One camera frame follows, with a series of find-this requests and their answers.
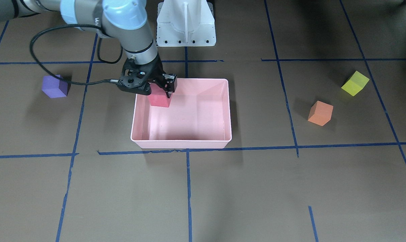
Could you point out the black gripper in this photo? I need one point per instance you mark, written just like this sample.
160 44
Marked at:
156 74

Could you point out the red foam block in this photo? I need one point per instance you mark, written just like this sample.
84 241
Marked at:
158 97

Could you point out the purple foam block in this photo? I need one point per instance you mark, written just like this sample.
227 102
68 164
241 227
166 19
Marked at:
54 88

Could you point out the orange foam block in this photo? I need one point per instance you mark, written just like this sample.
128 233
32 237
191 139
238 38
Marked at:
320 113

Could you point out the yellow foam block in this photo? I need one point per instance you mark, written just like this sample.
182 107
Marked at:
355 83

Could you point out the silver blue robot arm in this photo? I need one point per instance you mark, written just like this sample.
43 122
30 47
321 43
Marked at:
125 20

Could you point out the pink plastic bin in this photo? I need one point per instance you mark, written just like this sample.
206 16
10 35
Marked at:
198 117

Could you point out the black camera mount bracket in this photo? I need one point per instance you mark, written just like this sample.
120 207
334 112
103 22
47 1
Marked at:
134 78

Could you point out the white camera mast pillar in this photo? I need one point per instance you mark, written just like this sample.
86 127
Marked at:
186 23

